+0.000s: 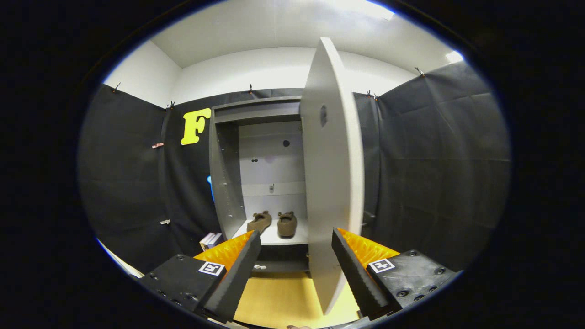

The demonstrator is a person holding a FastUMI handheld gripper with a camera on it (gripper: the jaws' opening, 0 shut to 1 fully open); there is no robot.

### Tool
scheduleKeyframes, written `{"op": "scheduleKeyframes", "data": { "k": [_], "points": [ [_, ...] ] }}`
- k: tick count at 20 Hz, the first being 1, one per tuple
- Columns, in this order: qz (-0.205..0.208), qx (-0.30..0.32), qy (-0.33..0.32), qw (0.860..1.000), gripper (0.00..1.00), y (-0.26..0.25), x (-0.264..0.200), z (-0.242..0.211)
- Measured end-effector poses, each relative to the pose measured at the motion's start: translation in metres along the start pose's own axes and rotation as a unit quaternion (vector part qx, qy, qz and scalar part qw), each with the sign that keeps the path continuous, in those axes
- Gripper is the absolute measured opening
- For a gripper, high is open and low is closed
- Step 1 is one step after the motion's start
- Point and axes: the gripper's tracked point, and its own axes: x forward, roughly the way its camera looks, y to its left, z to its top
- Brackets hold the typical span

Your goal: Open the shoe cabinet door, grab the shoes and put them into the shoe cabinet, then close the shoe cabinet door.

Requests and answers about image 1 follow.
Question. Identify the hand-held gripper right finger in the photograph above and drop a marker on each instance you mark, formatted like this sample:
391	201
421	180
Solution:
358	278

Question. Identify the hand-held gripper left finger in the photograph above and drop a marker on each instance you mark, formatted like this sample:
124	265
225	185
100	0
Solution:
237	278

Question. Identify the brown fuzzy shoe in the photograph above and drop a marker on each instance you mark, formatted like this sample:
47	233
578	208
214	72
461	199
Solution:
259	222
287	225

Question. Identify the grey shoe cabinet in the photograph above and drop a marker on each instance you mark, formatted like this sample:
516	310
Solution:
226	183

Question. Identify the small ceiling light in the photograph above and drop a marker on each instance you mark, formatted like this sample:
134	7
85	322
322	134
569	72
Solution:
454	56

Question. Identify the long ceiling light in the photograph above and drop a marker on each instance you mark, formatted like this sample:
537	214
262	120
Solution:
377	9

